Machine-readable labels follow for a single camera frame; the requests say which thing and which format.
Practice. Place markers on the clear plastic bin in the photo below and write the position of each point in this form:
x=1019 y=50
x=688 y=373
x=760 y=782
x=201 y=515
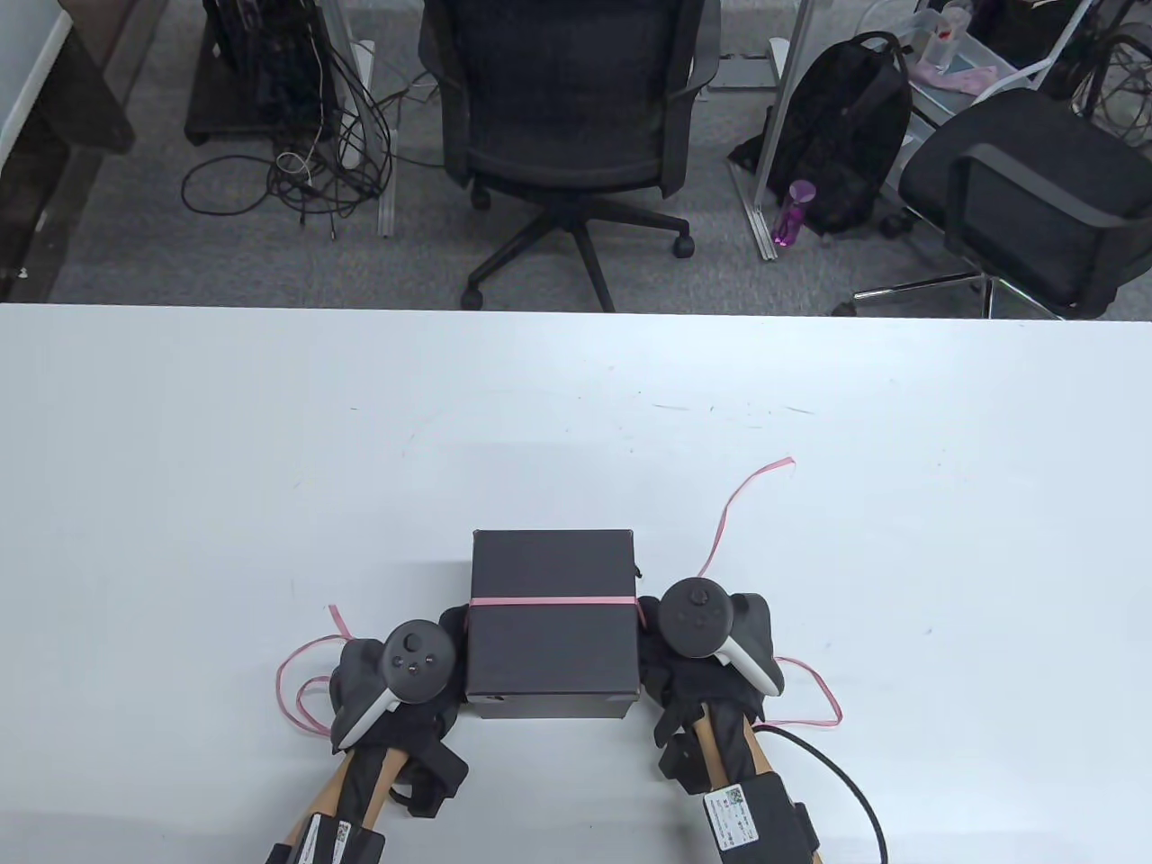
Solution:
x=967 y=54

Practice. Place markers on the person's right hand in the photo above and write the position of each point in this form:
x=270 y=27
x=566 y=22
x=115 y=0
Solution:
x=675 y=688

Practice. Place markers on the black mesh office chair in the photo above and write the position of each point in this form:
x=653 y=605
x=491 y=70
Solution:
x=571 y=99

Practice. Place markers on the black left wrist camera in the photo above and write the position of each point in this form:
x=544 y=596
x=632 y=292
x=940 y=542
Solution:
x=436 y=774

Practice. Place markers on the black gift box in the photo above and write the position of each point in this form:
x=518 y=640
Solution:
x=553 y=707

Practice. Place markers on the white power strip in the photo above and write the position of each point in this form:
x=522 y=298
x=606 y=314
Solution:
x=358 y=90

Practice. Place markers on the purple water bottle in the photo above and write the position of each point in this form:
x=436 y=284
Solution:
x=792 y=211

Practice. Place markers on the grey hand controller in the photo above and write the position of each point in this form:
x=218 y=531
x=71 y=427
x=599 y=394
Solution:
x=414 y=661
x=697 y=616

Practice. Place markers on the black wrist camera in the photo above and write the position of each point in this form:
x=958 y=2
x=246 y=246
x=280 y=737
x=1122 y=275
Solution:
x=436 y=774
x=679 y=765

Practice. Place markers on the pink cloth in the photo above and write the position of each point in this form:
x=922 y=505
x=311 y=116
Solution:
x=954 y=79

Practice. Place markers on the dark side desk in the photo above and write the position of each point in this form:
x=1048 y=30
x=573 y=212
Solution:
x=63 y=135

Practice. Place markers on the black chair with grey armrests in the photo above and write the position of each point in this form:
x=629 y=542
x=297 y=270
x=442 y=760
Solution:
x=1026 y=180

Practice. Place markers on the pink ribbon bow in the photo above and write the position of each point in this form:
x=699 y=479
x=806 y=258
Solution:
x=549 y=600

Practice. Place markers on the black right forearm sensor box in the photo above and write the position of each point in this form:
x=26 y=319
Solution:
x=765 y=819

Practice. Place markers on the black left forearm sensor box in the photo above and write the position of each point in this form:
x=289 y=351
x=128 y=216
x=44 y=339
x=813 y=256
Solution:
x=328 y=841

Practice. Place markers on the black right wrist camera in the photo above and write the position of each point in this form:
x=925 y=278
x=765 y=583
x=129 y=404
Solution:
x=679 y=765

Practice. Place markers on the black backpack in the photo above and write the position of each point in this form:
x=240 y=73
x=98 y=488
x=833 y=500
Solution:
x=846 y=126

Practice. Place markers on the black gift box lid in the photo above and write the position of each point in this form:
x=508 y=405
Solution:
x=553 y=648

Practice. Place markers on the person's right forearm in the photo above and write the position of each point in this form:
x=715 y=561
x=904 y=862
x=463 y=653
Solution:
x=733 y=747

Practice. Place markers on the person's left forearm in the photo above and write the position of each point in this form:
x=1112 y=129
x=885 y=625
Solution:
x=351 y=787

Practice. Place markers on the grey right hand controller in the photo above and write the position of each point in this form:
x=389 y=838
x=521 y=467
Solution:
x=697 y=616

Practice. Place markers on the grey left hand controller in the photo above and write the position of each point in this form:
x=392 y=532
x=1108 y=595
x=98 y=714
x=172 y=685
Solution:
x=414 y=661

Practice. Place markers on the black computer tower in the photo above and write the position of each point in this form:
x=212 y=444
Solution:
x=261 y=72

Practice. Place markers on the person's left hand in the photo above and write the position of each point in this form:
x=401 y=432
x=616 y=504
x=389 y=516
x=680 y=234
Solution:
x=423 y=720

